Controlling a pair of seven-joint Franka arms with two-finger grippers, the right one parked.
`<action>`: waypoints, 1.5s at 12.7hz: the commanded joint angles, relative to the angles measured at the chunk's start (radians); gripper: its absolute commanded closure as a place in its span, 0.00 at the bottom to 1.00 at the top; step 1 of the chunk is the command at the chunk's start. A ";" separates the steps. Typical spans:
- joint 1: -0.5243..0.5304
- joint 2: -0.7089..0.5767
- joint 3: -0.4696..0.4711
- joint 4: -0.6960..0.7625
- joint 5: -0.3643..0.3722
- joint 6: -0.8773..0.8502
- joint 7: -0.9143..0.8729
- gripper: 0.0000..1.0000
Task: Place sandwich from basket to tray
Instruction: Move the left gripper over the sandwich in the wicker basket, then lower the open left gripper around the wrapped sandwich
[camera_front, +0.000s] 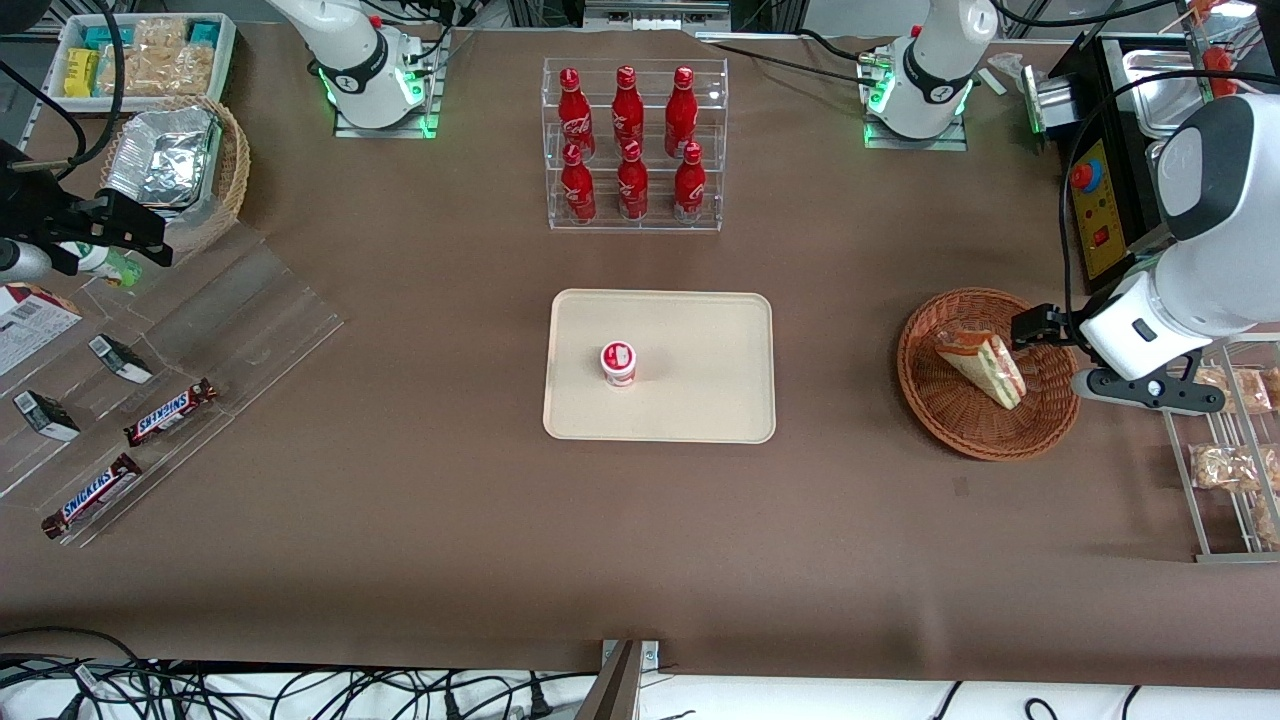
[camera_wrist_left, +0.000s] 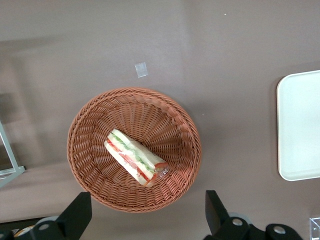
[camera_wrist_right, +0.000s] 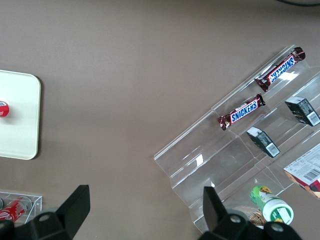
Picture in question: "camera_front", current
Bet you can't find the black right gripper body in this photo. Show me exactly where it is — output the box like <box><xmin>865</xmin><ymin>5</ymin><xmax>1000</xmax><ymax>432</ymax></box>
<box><xmin>0</xmin><ymin>140</ymin><xmax>79</xmax><ymax>276</ymax></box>

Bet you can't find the triangle sandwich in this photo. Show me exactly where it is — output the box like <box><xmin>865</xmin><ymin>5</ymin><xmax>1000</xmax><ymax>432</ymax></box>
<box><xmin>934</xmin><ymin>328</ymin><xmax>1028</xmax><ymax>411</ymax></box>

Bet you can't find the brown wicker basket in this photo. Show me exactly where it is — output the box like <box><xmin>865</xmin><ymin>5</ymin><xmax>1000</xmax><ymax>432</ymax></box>
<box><xmin>896</xmin><ymin>288</ymin><xmax>1083</xmax><ymax>462</ymax></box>

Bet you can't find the light wicker basket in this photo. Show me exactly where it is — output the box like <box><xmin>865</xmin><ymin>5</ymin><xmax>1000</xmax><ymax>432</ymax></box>
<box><xmin>100</xmin><ymin>95</ymin><xmax>251</xmax><ymax>256</ymax></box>

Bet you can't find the steel warmer tray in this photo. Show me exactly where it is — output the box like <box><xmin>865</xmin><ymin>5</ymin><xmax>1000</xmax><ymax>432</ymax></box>
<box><xmin>1122</xmin><ymin>48</ymin><xmax>1216</xmax><ymax>139</ymax></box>

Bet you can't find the beige plastic tray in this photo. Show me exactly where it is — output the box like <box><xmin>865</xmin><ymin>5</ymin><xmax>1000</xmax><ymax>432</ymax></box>
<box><xmin>542</xmin><ymin>289</ymin><xmax>777</xmax><ymax>444</ymax></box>

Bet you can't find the green white bottle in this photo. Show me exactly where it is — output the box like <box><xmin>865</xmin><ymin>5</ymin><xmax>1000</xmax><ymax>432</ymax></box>
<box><xmin>60</xmin><ymin>242</ymin><xmax>143</xmax><ymax>288</ymax></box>

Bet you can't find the silver foil packet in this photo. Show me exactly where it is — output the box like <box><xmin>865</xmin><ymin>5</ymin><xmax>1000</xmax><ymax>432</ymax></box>
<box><xmin>105</xmin><ymin>107</ymin><xmax>223</xmax><ymax>208</ymax></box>

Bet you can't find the small black white box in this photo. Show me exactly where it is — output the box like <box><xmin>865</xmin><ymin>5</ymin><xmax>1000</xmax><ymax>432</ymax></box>
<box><xmin>12</xmin><ymin>390</ymin><xmax>81</xmax><ymax>443</ymax></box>
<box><xmin>88</xmin><ymin>334</ymin><xmax>154</xmax><ymax>385</ymax></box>

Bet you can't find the black food warmer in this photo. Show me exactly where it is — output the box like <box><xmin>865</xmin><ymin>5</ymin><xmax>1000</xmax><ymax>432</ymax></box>
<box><xmin>1020</xmin><ymin>30</ymin><xmax>1280</xmax><ymax>296</ymax></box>

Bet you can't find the clear acrylic stepped shelf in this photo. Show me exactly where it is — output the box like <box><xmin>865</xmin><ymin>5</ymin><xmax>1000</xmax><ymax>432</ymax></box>
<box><xmin>0</xmin><ymin>222</ymin><xmax>346</xmax><ymax>549</ymax></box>

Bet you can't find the red white carton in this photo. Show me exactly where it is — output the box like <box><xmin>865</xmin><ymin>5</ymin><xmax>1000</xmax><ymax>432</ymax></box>
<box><xmin>0</xmin><ymin>283</ymin><xmax>84</xmax><ymax>378</ymax></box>

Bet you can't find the yellow snack pack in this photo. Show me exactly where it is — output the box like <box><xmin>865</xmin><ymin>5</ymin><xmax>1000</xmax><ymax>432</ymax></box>
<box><xmin>64</xmin><ymin>48</ymin><xmax>101</xmax><ymax>99</ymax></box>

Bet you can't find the clear cracker pack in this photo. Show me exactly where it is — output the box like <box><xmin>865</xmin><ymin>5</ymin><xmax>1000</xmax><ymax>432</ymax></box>
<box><xmin>100</xmin><ymin>48</ymin><xmax>153</xmax><ymax>98</ymax></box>
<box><xmin>150</xmin><ymin>42</ymin><xmax>216</xmax><ymax>96</ymax></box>
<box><xmin>135</xmin><ymin>17</ymin><xmax>191</xmax><ymax>51</ymax></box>

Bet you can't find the snickers chocolate bar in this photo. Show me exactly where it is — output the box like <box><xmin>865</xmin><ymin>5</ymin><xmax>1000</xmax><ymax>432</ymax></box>
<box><xmin>41</xmin><ymin>453</ymin><xmax>144</xmax><ymax>541</ymax></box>
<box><xmin>123</xmin><ymin>378</ymin><xmax>219</xmax><ymax>448</ymax></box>

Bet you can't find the white plastic bin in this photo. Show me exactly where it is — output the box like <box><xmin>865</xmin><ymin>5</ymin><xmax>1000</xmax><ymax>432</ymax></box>
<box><xmin>45</xmin><ymin>13</ymin><xmax>238</xmax><ymax>113</ymax></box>

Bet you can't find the red sausage on stick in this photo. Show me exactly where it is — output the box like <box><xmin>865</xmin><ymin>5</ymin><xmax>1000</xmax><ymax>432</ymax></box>
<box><xmin>1200</xmin><ymin>45</ymin><xmax>1241</xmax><ymax>101</ymax></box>

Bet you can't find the brown table cover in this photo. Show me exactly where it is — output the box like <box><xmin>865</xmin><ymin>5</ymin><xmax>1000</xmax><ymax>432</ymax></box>
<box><xmin>0</xmin><ymin>22</ymin><xmax>1280</xmax><ymax>691</ymax></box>

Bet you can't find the red cola bottle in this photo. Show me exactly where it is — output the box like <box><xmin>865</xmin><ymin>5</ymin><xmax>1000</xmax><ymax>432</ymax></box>
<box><xmin>556</xmin><ymin>67</ymin><xmax>597</xmax><ymax>161</ymax></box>
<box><xmin>612</xmin><ymin>65</ymin><xmax>646</xmax><ymax>151</ymax></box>
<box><xmin>673</xmin><ymin>142</ymin><xmax>707</xmax><ymax>224</ymax></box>
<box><xmin>665</xmin><ymin>66</ymin><xmax>698</xmax><ymax>158</ymax></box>
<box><xmin>617</xmin><ymin>140</ymin><xmax>650</xmax><ymax>221</ymax></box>
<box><xmin>560</xmin><ymin>142</ymin><xmax>598</xmax><ymax>225</ymax></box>

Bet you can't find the clear acrylic bottle rack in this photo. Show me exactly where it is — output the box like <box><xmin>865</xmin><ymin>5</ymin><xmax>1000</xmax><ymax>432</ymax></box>
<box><xmin>541</xmin><ymin>57</ymin><xmax>730</xmax><ymax>233</ymax></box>

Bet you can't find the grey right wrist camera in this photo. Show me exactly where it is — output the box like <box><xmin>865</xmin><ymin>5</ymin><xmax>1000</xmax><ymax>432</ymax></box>
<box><xmin>0</xmin><ymin>238</ymin><xmax>53</xmax><ymax>284</ymax></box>

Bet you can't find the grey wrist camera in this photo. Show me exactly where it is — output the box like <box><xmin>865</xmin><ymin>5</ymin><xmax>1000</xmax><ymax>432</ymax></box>
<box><xmin>0</xmin><ymin>238</ymin><xmax>53</xmax><ymax>284</ymax></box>
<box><xmin>1070</xmin><ymin>352</ymin><xmax>1229</xmax><ymax>417</ymax></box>

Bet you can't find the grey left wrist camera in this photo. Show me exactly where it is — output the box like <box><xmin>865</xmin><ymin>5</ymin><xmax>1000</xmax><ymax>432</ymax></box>
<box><xmin>1070</xmin><ymin>352</ymin><xmax>1229</xmax><ymax>417</ymax></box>

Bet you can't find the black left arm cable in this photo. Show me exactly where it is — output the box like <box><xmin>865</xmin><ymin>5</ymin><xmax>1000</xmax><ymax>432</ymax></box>
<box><xmin>1058</xmin><ymin>68</ymin><xmax>1280</xmax><ymax>323</ymax></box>

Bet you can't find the grey metal wire rack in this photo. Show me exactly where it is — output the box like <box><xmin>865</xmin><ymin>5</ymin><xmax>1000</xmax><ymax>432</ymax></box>
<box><xmin>1160</xmin><ymin>335</ymin><xmax>1280</xmax><ymax>564</ymax></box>

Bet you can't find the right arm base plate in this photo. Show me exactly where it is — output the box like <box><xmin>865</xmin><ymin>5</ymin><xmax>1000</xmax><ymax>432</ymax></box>
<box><xmin>333</xmin><ymin>30</ymin><xmax>446</xmax><ymax>139</ymax></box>

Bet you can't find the aluminium frame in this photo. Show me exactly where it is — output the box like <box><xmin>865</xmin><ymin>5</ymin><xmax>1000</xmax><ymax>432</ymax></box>
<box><xmin>505</xmin><ymin>0</ymin><xmax>811</xmax><ymax>36</ymax></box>

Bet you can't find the metal bracket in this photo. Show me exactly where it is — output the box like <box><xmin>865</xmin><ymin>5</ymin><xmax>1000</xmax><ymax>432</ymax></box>
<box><xmin>575</xmin><ymin>640</ymin><xmax>661</xmax><ymax>720</ymax></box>

